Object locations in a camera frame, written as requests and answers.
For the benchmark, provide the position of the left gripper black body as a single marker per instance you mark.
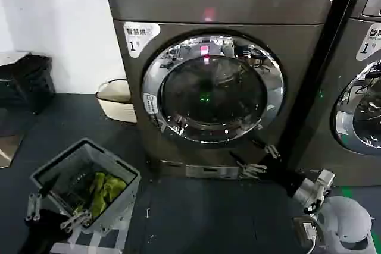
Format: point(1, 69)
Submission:
point(44, 233)

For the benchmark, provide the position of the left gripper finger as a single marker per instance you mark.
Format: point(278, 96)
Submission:
point(35, 203)
point(78, 217)

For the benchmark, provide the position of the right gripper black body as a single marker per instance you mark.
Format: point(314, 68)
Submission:
point(282, 176)

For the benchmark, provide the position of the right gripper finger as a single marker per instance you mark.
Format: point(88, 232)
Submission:
point(248, 168)
point(271, 150)

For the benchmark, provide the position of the green cloth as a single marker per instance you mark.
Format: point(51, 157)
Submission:
point(108, 187)

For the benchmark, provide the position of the small grey box white plug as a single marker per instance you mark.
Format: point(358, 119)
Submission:
point(305, 227)

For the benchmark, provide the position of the beige cardboard sheet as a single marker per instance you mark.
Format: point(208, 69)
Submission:
point(8, 150)

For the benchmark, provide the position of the grey plastic laundry basket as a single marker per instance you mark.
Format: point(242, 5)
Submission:
point(89, 159)

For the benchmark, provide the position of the round chrome glass dryer door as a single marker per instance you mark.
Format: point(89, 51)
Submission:
point(212, 96)
point(364, 111)

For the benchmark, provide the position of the grey dryer with control panel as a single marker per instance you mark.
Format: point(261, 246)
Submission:
point(336, 66)

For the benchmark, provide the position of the black lined waste bin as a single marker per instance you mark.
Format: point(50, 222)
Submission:
point(32, 84)

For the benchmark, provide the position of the cream plastic bin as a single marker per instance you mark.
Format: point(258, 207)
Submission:
point(117, 102)

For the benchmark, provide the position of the grey dryer with number sticker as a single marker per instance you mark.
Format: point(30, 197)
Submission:
point(208, 10)

